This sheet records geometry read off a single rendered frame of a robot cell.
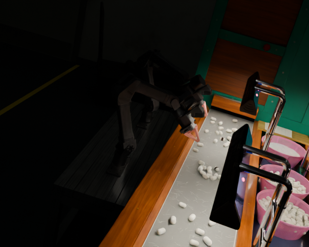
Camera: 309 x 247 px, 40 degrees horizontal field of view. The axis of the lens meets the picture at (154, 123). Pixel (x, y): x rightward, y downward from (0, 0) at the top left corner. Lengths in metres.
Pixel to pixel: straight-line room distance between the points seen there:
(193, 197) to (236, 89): 1.19
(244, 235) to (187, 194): 0.31
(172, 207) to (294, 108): 1.39
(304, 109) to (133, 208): 1.58
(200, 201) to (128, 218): 0.39
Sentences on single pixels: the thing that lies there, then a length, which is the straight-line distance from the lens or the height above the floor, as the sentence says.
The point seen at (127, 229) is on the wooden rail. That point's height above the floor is 0.77.
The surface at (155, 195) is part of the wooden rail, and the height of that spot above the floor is 0.77.
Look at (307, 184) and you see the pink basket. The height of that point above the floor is 0.76.
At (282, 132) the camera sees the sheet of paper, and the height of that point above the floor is 0.78.
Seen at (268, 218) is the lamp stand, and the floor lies 0.89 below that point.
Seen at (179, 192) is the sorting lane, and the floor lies 0.74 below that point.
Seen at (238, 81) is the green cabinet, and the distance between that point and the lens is 2.79.
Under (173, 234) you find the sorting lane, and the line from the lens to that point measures 1.55.
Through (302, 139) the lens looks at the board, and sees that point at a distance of 2.76.
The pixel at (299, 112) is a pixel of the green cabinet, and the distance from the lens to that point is 2.84.
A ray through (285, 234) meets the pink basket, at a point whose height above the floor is 0.70.
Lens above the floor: 1.65
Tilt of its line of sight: 22 degrees down
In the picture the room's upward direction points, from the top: 15 degrees clockwise
